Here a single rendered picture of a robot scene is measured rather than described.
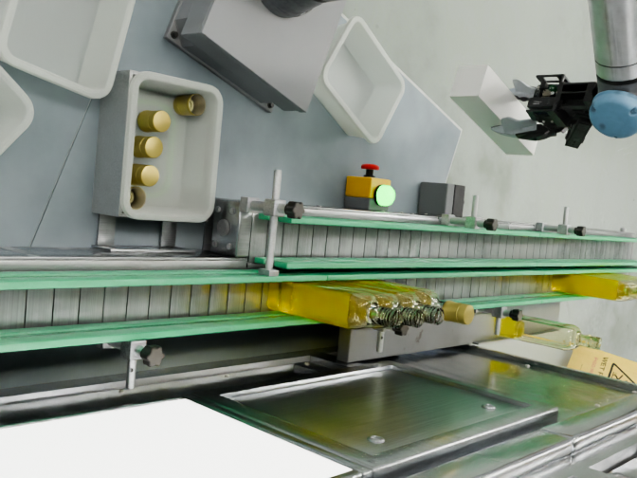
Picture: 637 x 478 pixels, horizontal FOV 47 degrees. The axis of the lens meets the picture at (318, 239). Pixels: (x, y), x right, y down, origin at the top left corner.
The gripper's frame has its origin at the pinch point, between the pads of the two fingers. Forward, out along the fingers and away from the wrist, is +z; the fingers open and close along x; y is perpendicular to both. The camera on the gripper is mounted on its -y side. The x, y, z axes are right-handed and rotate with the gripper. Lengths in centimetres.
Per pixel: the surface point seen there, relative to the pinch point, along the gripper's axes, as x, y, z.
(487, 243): 12.8, -43.2, 21.3
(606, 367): -3, -311, 85
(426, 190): 6.4, -26.8, 31.9
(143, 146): 33, 51, 28
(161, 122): 28, 50, 28
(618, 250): -15, -124, 22
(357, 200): 19.4, -2.2, 29.9
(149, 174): 36, 49, 28
